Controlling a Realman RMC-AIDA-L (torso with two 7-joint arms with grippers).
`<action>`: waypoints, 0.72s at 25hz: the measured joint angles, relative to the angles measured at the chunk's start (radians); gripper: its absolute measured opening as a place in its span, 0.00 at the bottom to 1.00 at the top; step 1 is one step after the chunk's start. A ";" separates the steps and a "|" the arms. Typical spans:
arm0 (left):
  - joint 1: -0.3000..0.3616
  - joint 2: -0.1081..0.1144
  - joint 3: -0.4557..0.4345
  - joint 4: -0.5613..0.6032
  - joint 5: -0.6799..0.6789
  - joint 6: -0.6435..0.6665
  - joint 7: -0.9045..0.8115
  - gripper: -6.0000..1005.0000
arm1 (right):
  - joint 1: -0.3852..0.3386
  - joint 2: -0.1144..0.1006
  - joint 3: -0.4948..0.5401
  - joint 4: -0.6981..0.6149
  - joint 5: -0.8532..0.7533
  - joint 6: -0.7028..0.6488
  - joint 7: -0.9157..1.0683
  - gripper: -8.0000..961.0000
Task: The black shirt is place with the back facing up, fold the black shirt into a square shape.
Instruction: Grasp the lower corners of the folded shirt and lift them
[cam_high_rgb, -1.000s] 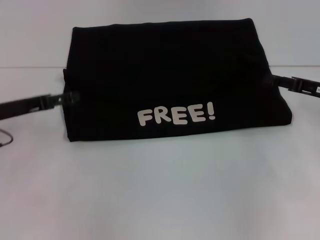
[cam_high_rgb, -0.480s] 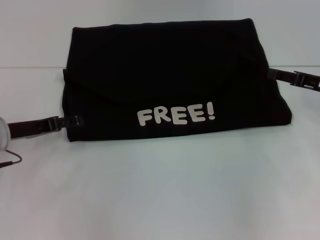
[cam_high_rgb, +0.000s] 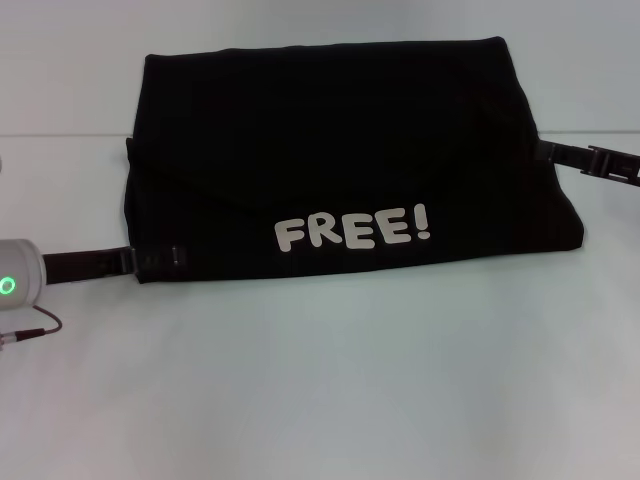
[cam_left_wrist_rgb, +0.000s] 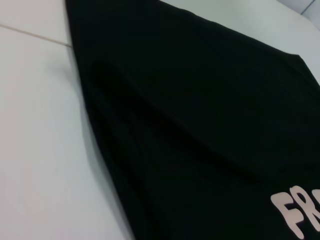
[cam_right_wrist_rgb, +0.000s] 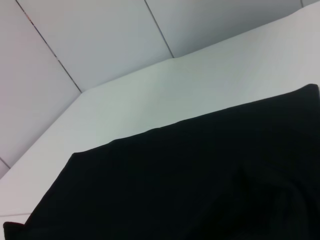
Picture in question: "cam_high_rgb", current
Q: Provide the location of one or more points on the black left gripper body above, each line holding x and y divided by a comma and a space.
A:
85, 264

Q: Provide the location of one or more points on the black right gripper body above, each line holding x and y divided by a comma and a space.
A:
615, 164

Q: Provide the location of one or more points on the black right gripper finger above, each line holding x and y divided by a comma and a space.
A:
560, 152

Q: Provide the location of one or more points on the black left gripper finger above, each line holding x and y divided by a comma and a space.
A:
160, 258

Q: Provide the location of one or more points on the black t-shirt with FREE print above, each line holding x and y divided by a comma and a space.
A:
325, 150

